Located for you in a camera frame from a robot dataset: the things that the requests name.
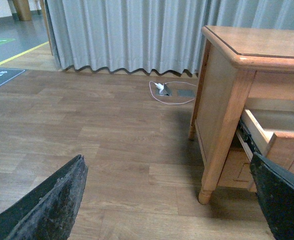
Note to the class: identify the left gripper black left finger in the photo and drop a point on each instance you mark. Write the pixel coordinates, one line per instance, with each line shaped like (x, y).
(48, 211)

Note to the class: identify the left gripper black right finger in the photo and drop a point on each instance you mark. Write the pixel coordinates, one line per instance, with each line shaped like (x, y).
(275, 192)

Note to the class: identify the wooden drawer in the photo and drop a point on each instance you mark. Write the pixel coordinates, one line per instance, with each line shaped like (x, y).
(236, 171)
(271, 133)

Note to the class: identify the wooden nightstand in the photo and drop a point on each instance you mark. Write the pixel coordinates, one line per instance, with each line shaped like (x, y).
(241, 68)

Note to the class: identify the closed floor socket plate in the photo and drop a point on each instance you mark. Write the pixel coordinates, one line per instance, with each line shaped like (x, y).
(186, 93)

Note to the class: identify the open floor socket box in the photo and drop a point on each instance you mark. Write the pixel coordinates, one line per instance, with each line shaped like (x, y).
(165, 92)

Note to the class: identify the white floor plug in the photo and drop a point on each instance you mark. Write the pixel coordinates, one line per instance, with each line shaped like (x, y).
(159, 86)

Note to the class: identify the grey-green curtain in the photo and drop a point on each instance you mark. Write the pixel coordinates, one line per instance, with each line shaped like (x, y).
(160, 35)

